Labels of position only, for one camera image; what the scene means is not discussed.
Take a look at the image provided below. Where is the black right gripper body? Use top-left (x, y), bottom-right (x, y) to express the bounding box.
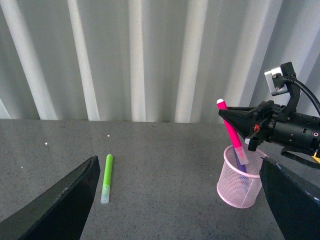
top-left (245, 100), bottom-right (320, 157)

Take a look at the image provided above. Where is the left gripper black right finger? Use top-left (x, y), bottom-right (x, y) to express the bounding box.
top-left (259, 157), bottom-right (320, 240)

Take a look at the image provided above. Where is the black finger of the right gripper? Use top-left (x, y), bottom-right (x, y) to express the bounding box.
top-left (218, 109), bottom-right (258, 140)
top-left (227, 106), bottom-right (257, 111)

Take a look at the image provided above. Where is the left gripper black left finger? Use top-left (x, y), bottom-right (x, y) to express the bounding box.
top-left (0, 156), bottom-right (101, 240)

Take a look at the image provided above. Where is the pink marker pen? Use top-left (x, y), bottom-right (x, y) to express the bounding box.
top-left (216, 98), bottom-right (249, 165)

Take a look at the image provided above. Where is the purple marker pen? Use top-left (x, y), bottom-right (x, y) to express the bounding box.
top-left (233, 148), bottom-right (248, 187)

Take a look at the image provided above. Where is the pink mesh pen cup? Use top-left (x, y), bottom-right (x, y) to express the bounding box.
top-left (216, 145), bottom-right (267, 209)

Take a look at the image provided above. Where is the green marker pen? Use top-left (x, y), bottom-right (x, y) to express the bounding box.
top-left (100, 154), bottom-right (113, 204)

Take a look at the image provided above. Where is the white pleated curtain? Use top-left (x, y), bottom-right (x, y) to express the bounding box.
top-left (0, 0), bottom-right (320, 123)

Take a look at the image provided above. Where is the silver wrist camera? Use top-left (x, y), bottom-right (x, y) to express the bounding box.
top-left (264, 66), bottom-right (289, 96)

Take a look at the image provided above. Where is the black camera cable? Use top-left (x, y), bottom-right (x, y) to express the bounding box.
top-left (287, 76), bottom-right (320, 117)

